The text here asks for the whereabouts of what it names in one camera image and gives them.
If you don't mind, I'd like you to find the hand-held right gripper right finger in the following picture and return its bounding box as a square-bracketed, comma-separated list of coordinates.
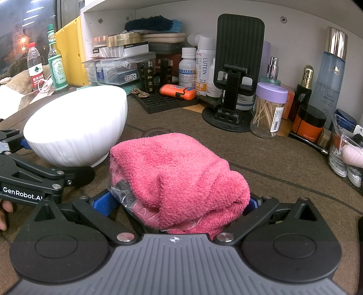
[213, 196, 319, 247]

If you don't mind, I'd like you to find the white jar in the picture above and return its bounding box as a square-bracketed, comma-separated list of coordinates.
[237, 93, 255, 111]

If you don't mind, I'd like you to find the white spray can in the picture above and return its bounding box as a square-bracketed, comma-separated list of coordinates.
[196, 34, 217, 97]

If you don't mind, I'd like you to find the blue jar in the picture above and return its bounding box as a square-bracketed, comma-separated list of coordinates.
[335, 109, 358, 132]

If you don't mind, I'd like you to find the white box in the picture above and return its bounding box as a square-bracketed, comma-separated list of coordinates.
[123, 42, 149, 56]

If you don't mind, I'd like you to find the beige case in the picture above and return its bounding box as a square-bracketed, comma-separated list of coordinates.
[141, 32, 186, 44]

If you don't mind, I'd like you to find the striped box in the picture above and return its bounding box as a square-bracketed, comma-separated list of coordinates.
[92, 45, 125, 59]

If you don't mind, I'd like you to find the green glass bottle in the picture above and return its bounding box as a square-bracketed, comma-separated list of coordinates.
[46, 24, 69, 91]

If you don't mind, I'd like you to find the tall blue bottle gold cap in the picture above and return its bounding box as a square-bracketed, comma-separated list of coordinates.
[310, 27, 349, 131]

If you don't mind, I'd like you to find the black bottle gold cap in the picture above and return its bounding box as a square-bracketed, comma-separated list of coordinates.
[289, 65, 312, 122]

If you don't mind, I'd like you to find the white cable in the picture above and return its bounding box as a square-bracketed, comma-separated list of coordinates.
[34, 75, 54, 94]

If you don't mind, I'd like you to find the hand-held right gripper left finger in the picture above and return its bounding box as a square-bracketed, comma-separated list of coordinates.
[33, 194, 141, 247]

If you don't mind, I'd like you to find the white cloth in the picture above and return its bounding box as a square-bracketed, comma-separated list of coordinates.
[0, 84, 37, 120]

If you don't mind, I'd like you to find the person's left hand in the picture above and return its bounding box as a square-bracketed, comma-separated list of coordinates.
[0, 199, 14, 231]

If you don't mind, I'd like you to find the white ribbed bowl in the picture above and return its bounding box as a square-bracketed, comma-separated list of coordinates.
[23, 85, 128, 168]

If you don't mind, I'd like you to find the small white bottle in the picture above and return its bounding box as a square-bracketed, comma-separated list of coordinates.
[206, 58, 223, 98]

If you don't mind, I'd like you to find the white medicine bottle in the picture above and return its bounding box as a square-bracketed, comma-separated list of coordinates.
[179, 47, 197, 90]

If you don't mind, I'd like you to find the black pen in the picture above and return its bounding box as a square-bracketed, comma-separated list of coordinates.
[289, 131, 329, 155]

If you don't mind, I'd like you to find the clear plastic pouch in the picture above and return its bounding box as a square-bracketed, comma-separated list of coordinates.
[327, 113, 363, 188]

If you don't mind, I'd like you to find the purple-lid toothpick jar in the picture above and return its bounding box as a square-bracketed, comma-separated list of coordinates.
[250, 82, 288, 139]

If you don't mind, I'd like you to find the clear plastic storage box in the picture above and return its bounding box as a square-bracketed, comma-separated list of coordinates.
[82, 52, 156, 86]

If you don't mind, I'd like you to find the pink towel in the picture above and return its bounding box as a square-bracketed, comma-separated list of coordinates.
[109, 132, 251, 241]

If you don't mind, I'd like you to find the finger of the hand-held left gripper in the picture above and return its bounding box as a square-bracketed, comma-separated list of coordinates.
[0, 129, 32, 155]
[0, 155, 96, 188]

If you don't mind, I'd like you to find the black box gold lettering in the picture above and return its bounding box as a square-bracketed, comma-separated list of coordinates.
[137, 60, 155, 93]
[161, 59, 174, 86]

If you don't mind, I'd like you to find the orange box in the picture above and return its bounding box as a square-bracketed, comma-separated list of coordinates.
[279, 84, 297, 121]

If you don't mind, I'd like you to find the clear plastic bag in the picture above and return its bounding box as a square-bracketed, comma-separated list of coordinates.
[109, 179, 205, 231]

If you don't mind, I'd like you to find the black grid tray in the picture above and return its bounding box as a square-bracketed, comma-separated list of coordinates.
[133, 91, 199, 114]

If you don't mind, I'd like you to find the yellow box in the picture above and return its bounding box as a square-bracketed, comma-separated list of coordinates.
[55, 15, 87, 87]

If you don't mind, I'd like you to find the orange tube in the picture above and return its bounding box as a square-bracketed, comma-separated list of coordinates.
[159, 84, 197, 100]

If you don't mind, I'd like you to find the lilac bottle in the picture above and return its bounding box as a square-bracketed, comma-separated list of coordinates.
[262, 41, 272, 83]

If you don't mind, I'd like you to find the glass spray bottle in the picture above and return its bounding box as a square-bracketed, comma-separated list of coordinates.
[259, 57, 281, 87]

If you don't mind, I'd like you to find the gold tin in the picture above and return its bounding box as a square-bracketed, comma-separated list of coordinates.
[106, 32, 142, 48]

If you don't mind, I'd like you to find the white shelf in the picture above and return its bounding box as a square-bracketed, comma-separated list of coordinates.
[80, 0, 363, 134]

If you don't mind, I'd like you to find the black brush blue handle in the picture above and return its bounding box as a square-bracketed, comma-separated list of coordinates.
[124, 16, 182, 33]

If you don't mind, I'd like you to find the orange jar black lid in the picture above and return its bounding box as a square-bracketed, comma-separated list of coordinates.
[292, 104, 327, 137]

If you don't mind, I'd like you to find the water bottle red label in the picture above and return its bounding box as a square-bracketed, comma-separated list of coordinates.
[27, 42, 46, 91]

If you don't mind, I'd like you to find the dark grey case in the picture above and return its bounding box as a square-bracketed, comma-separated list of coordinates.
[147, 42, 185, 56]

